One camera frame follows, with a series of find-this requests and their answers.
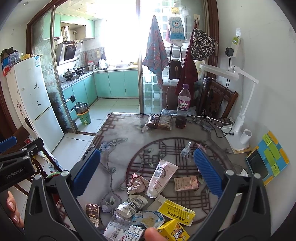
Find yellow carton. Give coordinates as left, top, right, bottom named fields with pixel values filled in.
left=158, top=200, right=196, bottom=226

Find pink cigarette box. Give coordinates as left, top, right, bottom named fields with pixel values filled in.
left=174, top=176, right=199, bottom=192

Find paper wrapper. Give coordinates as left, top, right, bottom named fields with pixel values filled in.
left=127, top=173, right=149, bottom=195

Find pink white snack bag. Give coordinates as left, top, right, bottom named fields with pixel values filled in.
left=147, top=160, right=179, bottom=198

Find crushed clear plastic bottle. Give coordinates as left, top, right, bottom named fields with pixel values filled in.
left=103, top=214, right=132, bottom=241

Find white milk carton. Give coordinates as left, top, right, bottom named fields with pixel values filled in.
left=123, top=225, right=145, bottom=241

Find green trash bin with bag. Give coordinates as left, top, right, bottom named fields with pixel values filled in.
left=74, top=102, right=91, bottom=126

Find person's left hand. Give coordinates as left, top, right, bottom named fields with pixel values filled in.
left=6, top=191, right=24, bottom=228

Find person's right hand thumb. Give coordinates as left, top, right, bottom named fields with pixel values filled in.
left=144, top=227, right=166, bottom=241

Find dark red cigarette pack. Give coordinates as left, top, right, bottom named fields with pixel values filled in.
left=85, top=203, right=100, bottom=228

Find white crumpled tissue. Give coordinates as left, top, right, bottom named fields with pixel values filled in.
left=239, top=169, right=249, bottom=177

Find blue yellow kids tablet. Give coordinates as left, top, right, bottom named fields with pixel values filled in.
left=246, top=131, right=290, bottom=186

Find yellow drink box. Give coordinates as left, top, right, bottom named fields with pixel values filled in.
left=157, top=219, right=190, bottom=241

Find white cup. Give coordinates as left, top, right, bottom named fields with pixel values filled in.
left=240, top=129, right=252, bottom=145

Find white desk lamp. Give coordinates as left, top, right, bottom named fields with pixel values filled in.
left=199, top=64, right=260, bottom=151

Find pink plastic wrapper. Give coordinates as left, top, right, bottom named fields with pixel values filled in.
left=197, top=144, right=206, bottom=153

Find black white snack pouch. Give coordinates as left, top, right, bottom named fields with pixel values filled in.
left=115, top=195, right=148, bottom=219

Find clear plastic wrapper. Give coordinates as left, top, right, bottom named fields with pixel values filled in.
left=180, top=142, right=192, bottom=159

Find white two-door refrigerator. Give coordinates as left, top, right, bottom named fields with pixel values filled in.
left=6, top=55, right=64, bottom=152

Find blue white snack wrapper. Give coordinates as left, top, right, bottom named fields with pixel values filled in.
left=132, top=211, right=165, bottom=228

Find floral patterned tablecloth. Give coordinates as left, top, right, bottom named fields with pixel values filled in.
left=55, top=112, right=250, bottom=241

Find black wok on stove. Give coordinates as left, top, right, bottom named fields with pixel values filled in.
left=63, top=68, right=76, bottom=79

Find wooden chair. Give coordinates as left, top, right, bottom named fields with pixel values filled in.
left=196, top=77, right=239, bottom=118

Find dark packaged snack bag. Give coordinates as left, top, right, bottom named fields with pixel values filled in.
left=145, top=113, right=173, bottom=131

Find black range hood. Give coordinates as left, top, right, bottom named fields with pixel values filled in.
left=55, top=40, right=83, bottom=66

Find purple-label drink bottle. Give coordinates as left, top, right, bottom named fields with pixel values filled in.
left=175, top=84, right=191, bottom=129

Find dark red hanging garment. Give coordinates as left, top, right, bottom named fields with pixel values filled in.
left=175, top=49, right=198, bottom=98

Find black hanging handbag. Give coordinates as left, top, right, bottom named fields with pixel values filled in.
left=169, top=44, right=183, bottom=80

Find black white letter bag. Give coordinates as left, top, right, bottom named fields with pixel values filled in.
left=190, top=29, right=218, bottom=61

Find plaid hanging cloth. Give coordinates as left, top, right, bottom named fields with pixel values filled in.
left=142, top=16, right=169, bottom=89

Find blue smiley hanging bag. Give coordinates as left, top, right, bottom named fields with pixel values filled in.
left=166, top=16, right=185, bottom=47

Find white wall power strip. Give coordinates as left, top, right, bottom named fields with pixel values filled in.
left=231, top=36, right=240, bottom=57

